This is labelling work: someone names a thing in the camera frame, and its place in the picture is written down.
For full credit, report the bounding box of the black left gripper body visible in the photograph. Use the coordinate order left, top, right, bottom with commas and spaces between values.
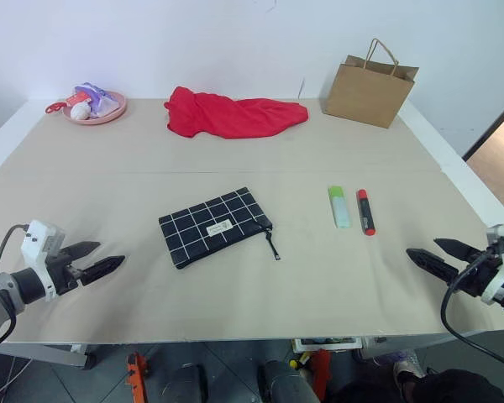
45, 247, 90, 297

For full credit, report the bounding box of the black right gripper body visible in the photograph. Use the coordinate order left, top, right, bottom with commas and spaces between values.
456, 247, 500, 298

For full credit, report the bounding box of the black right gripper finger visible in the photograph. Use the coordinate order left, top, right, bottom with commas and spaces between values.
406, 248, 461, 289
433, 238, 484, 264

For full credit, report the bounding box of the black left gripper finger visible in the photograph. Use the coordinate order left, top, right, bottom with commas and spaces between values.
81, 254, 126, 287
62, 240, 102, 263

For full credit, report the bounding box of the black red-capped marker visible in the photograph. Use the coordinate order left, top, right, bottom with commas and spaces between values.
355, 188, 377, 237

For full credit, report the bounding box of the green highlighter pen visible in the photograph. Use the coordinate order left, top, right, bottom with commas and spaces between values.
328, 186, 353, 230

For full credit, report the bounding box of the black checked pencil pouch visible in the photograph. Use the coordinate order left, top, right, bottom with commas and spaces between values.
158, 186, 283, 270

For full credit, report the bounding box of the light shoe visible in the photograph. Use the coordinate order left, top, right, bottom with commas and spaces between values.
392, 359, 426, 392

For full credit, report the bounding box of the white box under table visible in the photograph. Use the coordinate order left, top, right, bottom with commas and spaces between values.
292, 335, 365, 352

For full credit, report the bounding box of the beige paper table cover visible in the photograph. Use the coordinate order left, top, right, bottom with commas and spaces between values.
0, 169, 504, 343
0, 98, 446, 174

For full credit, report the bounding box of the pink plate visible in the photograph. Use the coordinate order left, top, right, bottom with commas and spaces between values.
61, 89, 129, 126

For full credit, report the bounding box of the red tag with loop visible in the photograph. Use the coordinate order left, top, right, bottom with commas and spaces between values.
45, 92, 89, 114

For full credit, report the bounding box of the brown paper bag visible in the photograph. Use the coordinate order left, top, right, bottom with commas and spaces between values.
321, 38, 420, 129

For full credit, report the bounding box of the dark rounded shape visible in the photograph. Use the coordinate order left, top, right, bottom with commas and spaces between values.
257, 359, 317, 403

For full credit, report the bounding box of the red cloth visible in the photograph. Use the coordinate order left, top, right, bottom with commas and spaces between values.
163, 86, 310, 140

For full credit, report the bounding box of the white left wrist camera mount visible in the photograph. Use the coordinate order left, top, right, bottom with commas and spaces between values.
19, 219, 66, 302

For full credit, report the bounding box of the grey metal table frame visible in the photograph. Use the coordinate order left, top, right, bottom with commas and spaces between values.
0, 343, 98, 371

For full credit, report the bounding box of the dark door frame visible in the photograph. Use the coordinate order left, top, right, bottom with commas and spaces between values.
463, 99, 504, 161

